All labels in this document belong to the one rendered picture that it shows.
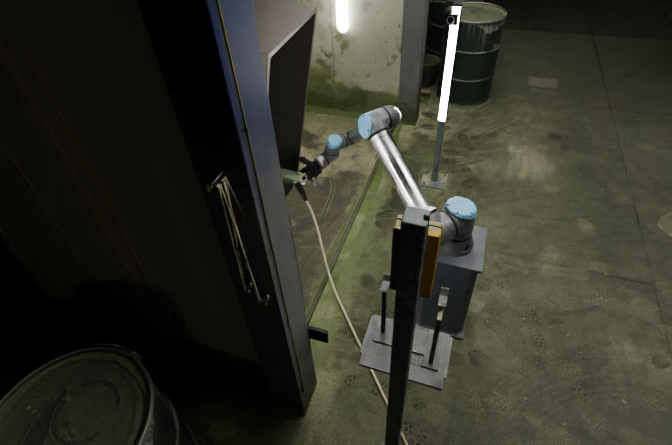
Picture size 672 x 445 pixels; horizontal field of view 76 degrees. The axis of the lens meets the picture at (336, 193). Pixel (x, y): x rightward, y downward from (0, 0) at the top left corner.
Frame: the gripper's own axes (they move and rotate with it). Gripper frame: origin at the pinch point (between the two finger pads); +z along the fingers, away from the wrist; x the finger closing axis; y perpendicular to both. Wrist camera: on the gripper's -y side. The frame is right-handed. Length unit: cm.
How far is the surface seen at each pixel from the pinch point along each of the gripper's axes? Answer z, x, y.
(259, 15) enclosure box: -8, -33, -93
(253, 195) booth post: 65, -110, -59
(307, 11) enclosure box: -31, -37, -85
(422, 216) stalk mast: 50, -156, -50
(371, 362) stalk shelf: 61, -113, 23
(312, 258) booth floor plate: 10, 12, 62
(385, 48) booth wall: -173, 66, -12
